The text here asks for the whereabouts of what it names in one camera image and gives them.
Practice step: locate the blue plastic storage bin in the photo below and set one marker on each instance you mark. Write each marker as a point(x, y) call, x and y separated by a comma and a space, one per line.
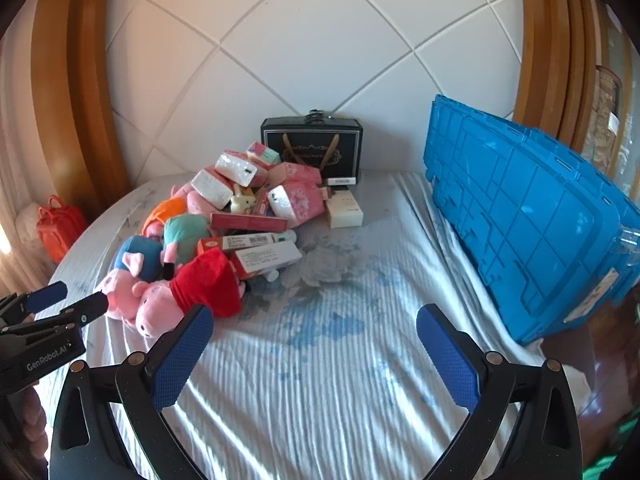
point(525, 220)

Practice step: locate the pink green tissue pack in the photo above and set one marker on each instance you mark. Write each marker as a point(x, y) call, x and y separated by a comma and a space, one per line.
point(262, 152)

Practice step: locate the white duck plush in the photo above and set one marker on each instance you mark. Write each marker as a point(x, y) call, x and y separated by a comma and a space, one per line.
point(242, 201)

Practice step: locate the blue shirt plush pig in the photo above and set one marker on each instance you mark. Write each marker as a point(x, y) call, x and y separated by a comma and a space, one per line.
point(135, 252)

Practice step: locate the plain pink tissue pack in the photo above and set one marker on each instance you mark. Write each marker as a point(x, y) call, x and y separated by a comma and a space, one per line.
point(297, 172)

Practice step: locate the white medicine bottle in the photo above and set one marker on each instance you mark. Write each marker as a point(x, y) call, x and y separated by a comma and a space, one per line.
point(272, 275)

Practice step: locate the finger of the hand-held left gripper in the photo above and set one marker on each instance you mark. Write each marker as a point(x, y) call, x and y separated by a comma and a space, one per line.
point(47, 294)
point(90, 306)

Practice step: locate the rolled patterned carpet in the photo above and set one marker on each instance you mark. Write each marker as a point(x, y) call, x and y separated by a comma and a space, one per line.
point(607, 110)

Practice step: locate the teal shirt plush pig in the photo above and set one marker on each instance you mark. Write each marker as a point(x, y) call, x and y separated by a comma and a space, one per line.
point(185, 235)

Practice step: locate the red dress plush pig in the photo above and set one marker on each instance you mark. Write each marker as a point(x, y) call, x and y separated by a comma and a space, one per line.
point(205, 280)

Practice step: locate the curved wooden frame post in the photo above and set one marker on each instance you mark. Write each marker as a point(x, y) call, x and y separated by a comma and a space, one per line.
point(85, 85)
point(550, 50)

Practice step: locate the red handbag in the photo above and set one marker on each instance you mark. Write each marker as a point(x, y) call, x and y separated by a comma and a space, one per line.
point(60, 230)

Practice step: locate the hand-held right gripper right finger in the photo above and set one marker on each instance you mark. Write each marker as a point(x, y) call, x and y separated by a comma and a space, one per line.
point(450, 360)

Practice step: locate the white padded headboard panel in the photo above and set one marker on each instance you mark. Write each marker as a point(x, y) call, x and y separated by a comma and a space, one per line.
point(310, 45)

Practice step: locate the white orange medicine box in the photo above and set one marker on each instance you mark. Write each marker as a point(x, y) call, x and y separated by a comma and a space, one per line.
point(267, 258)

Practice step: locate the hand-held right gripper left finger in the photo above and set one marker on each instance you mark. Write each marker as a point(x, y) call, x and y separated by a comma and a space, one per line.
point(180, 360)

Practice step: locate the black gift box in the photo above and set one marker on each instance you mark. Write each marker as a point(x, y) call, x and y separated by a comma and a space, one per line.
point(310, 145)

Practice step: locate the white cosmetics box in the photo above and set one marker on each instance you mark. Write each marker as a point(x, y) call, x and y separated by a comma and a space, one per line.
point(345, 212)

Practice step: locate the orange dress plush pig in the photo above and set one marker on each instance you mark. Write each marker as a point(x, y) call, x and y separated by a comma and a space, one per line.
point(162, 212)

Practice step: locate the barcode label medicine box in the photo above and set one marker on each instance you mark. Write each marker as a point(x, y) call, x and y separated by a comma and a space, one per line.
point(250, 241)

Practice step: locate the pink flower tissue pack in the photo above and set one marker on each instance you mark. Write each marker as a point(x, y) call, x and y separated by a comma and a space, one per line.
point(297, 202)

